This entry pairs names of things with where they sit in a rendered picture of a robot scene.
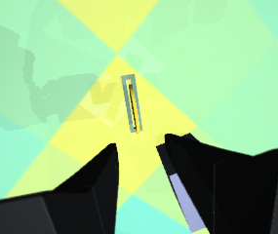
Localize thin gold coin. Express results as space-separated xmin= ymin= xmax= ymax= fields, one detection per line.
xmin=129 ymin=84 xmax=139 ymax=135

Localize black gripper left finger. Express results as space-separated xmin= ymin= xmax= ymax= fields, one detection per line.
xmin=0 ymin=142 xmax=120 ymax=234

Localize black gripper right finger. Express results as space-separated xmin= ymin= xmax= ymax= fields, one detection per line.
xmin=164 ymin=134 xmax=278 ymax=234

